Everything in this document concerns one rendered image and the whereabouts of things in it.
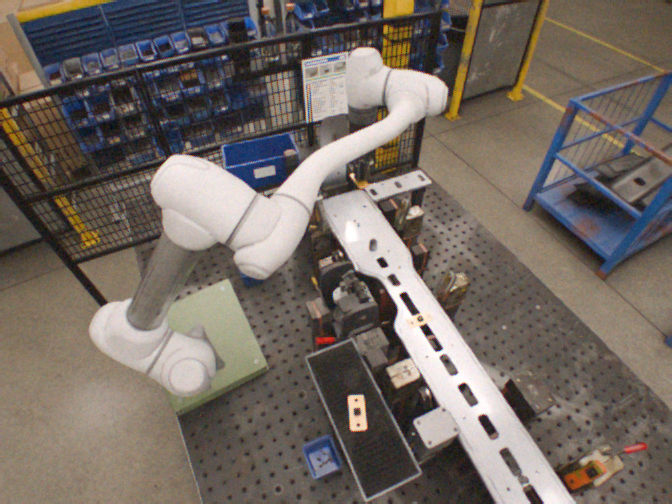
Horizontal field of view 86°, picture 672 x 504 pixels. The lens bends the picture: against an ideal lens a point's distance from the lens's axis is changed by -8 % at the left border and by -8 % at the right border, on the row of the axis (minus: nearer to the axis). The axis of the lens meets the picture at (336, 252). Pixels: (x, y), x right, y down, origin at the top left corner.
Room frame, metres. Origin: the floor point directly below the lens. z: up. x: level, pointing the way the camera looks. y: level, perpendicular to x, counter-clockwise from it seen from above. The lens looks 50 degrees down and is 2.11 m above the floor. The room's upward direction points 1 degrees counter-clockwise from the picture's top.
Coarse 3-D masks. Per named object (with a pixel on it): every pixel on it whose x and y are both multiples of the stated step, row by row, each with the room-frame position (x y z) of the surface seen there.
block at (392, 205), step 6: (396, 198) 1.25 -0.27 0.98; (384, 204) 1.21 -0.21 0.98; (390, 204) 1.21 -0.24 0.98; (396, 204) 1.21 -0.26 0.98; (384, 210) 1.18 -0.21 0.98; (390, 210) 1.18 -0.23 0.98; (396, 210) 1.18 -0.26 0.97; (384, 216) 1.17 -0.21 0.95; (390, 216) 1.18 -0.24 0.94; (390, 222) 1.18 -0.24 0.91
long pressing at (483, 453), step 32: (352, 192) 1.27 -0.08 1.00; (352, 224) 1.08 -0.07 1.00; (384, 224) 1.08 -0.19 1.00; (352, 256) 0.91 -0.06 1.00; (384, 256) 0.91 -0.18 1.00; (384, 288) 0.77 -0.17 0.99; (416, 288) 0.77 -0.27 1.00; (448, 320) 0.64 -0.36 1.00; (416, 352) 0.53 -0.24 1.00; (448, 352) 0.52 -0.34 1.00; (448, 384) 0.42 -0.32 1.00; (480, 384) 0.42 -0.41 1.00; (512, 416) 0.32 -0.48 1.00; (480, 448) 0.24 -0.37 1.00; (512, 448) 0.23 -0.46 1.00; (512, 480) 0.15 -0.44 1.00; (544, 480) 0.15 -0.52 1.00
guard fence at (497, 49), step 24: (480, 0) 3.52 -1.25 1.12; (504, 0) 3.70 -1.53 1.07; (528, 0) 3.84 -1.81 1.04; (480, 24) 3.59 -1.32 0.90; (504, 24) 3.77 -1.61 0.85; (528, 24) 3.91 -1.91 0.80; (480, 48) 3.63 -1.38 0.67; (504, 48) 3.81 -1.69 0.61; (528, 48) 3.95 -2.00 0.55; (480, 72) 3.67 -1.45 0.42; (504, 72) 3.86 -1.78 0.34; (456, 96) 3.52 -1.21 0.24; (480, 96) 3.70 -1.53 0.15
